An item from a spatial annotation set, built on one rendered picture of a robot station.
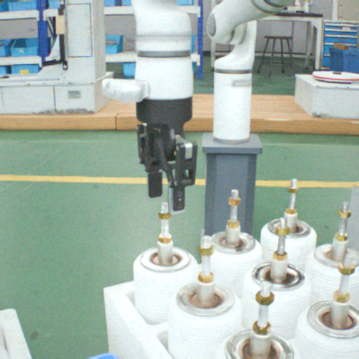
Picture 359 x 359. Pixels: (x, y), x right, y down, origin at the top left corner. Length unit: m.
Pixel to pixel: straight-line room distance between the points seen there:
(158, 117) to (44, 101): 2.24
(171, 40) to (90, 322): 0.63
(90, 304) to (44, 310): 0.10
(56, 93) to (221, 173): 1.77
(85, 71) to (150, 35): 2.20
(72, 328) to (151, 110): 0.55
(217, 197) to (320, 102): 1.63
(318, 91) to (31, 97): 1.66
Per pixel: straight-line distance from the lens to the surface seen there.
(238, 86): 1.11
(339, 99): 2.72
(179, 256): 0.69
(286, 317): 0.64
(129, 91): 0.54
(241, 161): 1.12
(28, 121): 2.77
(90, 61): 2.75
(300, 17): 6.04
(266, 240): 0.78
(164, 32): 0.57
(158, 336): 0.66
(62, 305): 1.05
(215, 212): 1.17
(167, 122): 0.58
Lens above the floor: 0.59
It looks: 19 degrees down
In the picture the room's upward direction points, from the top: straight up
